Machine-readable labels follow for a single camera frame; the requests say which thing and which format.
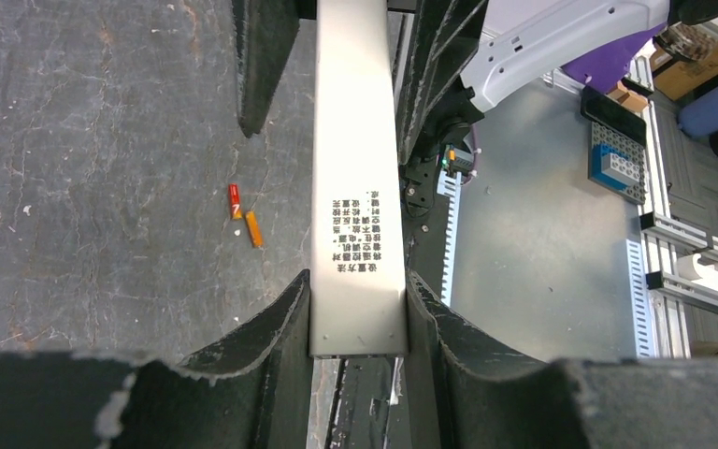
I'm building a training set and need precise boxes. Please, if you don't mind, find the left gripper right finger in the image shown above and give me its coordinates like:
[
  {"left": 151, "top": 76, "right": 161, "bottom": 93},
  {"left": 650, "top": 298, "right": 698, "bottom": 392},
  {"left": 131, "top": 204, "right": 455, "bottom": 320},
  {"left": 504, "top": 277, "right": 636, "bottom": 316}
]
[{"left": 405, "top": 271, "right": 718, "bottom": 448}]

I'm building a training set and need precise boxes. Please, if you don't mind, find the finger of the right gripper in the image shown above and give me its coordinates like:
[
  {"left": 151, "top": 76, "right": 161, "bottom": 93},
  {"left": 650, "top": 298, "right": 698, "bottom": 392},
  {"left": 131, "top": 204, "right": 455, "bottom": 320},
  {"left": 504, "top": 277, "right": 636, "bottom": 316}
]
[
  {"left": 232, "top": 0, "right": 299, "bottom": 138},
  {"left": 395, "top": 0, "right": 488, "bottom": 165}
]

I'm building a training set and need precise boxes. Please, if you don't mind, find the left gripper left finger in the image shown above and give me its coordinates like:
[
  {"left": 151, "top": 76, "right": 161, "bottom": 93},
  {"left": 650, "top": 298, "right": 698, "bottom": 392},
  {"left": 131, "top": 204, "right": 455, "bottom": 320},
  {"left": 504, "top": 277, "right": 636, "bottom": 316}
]
[{"left": 0, "top": 270, "right": 313, "bottom": 448}]

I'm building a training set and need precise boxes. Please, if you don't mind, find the white remote control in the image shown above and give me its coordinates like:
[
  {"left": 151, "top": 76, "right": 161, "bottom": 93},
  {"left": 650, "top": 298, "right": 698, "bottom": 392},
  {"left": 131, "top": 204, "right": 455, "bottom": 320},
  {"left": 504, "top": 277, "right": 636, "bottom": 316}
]
[{"left": 309, "top": 1, "right": 408, "bottom": 358}]

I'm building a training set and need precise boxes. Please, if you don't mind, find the orange battery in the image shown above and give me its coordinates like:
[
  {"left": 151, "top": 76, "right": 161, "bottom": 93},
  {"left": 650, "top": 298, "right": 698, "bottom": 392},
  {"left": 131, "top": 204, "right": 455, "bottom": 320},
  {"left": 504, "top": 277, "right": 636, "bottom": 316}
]
[{"left": 244, "top": 210, "right": 264, "bottom": 248}]

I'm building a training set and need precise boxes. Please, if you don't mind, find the red battery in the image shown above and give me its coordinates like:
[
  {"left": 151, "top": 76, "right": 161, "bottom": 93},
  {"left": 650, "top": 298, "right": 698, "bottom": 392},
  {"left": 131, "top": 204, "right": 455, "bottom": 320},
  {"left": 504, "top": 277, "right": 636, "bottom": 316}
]
[{"left": 228, "top": 183, "right": 243, "bottom": 220}]

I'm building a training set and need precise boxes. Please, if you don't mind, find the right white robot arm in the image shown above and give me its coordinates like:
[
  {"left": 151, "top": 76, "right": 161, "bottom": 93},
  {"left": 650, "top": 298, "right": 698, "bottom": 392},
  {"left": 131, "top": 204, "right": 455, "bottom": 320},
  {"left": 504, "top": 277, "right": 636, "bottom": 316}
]
[{"left": 232, "top": 0, "right": 718, "bottom": 163}]

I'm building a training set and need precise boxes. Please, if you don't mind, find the purple plastic part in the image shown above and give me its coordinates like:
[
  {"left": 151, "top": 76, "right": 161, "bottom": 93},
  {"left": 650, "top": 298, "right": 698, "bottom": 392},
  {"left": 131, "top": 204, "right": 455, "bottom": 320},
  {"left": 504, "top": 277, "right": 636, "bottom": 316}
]
[{"left": 562, "top": 22, "right": 668, "bottom": 94}]

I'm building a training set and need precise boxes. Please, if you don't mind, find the grey blue lego plate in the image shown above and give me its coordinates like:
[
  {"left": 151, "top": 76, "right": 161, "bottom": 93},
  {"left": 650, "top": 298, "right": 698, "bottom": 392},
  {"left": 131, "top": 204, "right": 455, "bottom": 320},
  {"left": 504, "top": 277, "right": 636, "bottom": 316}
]
[{"left": 589, "top": 122, "right": 646, "bottom": 206}]

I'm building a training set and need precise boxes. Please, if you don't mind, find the cardboard box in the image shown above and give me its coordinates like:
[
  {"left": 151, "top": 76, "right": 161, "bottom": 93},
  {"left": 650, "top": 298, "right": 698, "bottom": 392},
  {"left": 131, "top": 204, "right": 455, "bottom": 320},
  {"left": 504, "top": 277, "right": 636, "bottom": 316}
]
[{"left": 650, "top": 12, "right": 718, "bottom": 100}]

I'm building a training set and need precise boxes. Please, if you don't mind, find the white slotted cable duct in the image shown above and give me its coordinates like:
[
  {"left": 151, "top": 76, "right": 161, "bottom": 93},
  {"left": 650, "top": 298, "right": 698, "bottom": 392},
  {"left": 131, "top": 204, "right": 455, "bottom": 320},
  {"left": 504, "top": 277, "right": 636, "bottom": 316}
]
[{"left": 437, "top": 170, "right": 462, "bottom": 307}]

